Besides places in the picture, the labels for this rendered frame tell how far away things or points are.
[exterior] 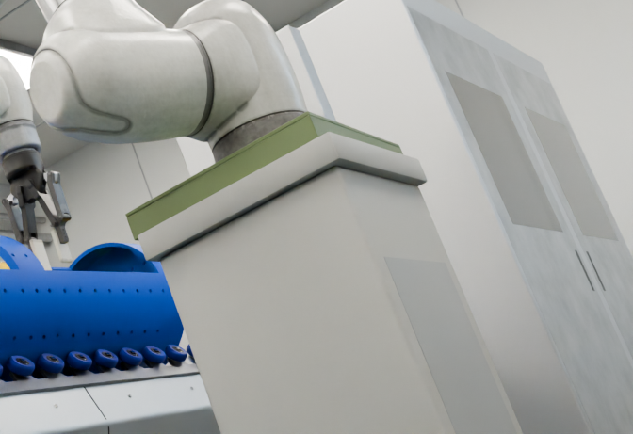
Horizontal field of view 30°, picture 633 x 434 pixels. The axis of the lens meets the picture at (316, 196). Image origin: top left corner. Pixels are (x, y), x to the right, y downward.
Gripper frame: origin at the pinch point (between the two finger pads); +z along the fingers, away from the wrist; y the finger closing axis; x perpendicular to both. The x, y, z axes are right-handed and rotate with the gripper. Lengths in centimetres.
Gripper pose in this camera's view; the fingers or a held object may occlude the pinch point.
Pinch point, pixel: (51, 252)
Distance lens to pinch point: 229.0
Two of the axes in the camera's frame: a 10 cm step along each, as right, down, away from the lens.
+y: -8.1, 4.3, 3.9
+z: 3.6, 9.0, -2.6
